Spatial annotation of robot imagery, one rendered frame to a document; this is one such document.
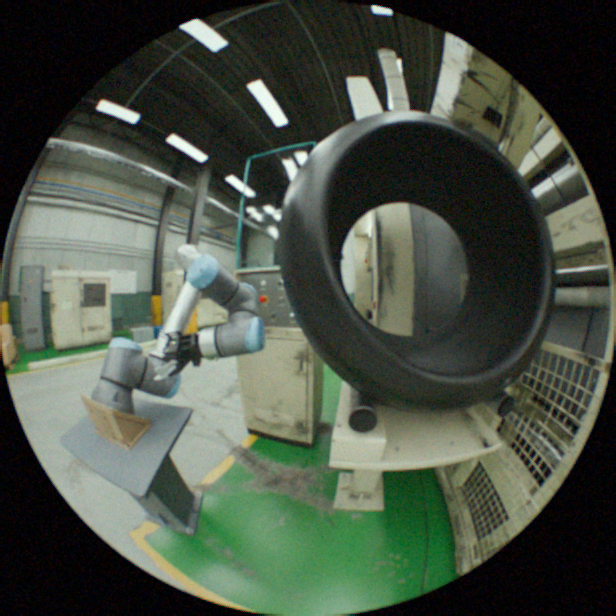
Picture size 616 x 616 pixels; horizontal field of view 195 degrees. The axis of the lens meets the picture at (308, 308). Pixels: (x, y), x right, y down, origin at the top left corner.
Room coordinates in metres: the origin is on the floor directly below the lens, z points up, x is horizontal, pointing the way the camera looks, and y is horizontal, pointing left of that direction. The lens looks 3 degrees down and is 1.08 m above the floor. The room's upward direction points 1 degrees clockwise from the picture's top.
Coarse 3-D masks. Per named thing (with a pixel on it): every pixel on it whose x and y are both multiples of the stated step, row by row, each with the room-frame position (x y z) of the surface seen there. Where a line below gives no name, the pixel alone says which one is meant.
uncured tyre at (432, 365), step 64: (384, 128) 0.19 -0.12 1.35; (448, 128) 0.16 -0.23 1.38; (320, 192) 0.21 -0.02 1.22; (384, 192) 0.45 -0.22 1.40; (448, 192) 0.37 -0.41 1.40; (512, 192) 0.18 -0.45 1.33; (320, 256) 0.21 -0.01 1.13; (512, 256) 0.26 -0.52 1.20; (320, 320) 0.22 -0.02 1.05; (448, 320) 0.43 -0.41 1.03; (512, 320) 0.24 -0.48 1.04; (384, 384) 0.20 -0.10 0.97; (448, 384) 0.17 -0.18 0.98
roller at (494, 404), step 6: (504, 390) 0.17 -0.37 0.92; (498, 396) 0.17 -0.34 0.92; (504, 396) 0.16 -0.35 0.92; (510, 396) 0.15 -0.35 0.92; (486, 402) 0.20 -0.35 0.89; (492, 402) 0.18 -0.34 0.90; (498, 402) 0.16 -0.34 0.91; (504, 402) 0.15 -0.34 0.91; (510, 402) 0.15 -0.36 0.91; (492, 408) 0.17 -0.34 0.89; (498, 408) 0.16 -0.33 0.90; (504, 408) 0.15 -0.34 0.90; (510, 408) 0.14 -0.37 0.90; (498, 414) 0.15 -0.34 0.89; (504, 414) 0.15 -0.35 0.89
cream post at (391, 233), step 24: (360, 96) 0.55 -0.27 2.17; (384, 216) 0.55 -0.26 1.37; (408, 216) 0.53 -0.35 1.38; (384, 240) 0.55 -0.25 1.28; (408, 240) 0.53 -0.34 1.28; (384, 264) 0.56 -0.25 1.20; (408, 264) 0.53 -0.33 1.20; (384, 288) 0.56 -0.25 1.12; (408, 288) 0.54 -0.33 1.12; (384, 312) 0.56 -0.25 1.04; (408, 312) 0.53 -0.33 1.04; (360, 480) 0.55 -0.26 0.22
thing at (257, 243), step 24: (312, 144) 1.02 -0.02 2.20; (264, 168) 1.11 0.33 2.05; (288, 168) 1.06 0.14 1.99; (264, 192) 1.10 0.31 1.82; (240, 216) 1.14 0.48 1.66; (264, 216) 1.10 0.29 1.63; (240, 240) 1.14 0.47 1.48; (264, 240) 1.10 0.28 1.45; (240, 264) 1.14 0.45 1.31; (264, 264) 1.09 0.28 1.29
